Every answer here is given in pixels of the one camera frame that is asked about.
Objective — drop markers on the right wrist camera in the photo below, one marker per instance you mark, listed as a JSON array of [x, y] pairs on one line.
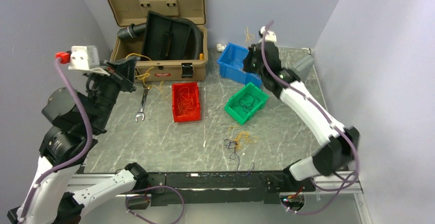
[[270, 35]]

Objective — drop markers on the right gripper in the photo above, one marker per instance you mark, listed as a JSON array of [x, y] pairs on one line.
[[252, 52]]

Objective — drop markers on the blue plastic bin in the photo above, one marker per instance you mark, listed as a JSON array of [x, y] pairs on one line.
[[231, 63]]

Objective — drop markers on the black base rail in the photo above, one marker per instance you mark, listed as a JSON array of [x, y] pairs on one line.
[[167, 188]]

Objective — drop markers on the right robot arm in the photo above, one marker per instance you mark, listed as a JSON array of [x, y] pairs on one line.
[[338, 144]]

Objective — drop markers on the black tray insert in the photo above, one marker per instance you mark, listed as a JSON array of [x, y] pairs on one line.
[[165, 38]]

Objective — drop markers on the grey plastic case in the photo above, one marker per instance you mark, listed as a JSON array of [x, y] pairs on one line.
[[303, 67]]

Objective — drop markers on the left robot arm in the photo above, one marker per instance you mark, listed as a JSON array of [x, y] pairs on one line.
[[76, 120]]

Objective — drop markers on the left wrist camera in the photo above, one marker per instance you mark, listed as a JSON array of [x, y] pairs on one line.
[[84, 59]]

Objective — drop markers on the red plastic bin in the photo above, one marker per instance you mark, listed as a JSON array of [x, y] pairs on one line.
[[185, 102]]

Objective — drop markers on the white pipe fitting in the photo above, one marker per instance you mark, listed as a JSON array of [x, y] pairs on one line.
[[220, 47]]

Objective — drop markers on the green plastic bin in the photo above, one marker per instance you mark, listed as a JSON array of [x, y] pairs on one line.
[[243, 105]]

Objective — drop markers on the silver open-end wrench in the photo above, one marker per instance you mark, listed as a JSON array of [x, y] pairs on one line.
[[140, 115]]

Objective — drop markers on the tan plastic toolbox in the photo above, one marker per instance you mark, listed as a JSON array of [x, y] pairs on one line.
[[131, 17]]

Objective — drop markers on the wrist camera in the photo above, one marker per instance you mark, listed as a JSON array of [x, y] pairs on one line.
[[270, 35], [84, 59]]

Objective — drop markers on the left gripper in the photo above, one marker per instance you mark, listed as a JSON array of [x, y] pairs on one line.
[[121, 71]]

